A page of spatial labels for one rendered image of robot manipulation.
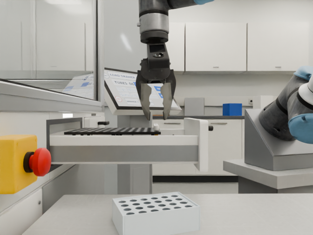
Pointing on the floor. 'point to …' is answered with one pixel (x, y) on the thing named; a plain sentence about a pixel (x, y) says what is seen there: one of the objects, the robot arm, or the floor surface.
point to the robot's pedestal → (269, 179)
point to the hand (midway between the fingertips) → (156, 114)
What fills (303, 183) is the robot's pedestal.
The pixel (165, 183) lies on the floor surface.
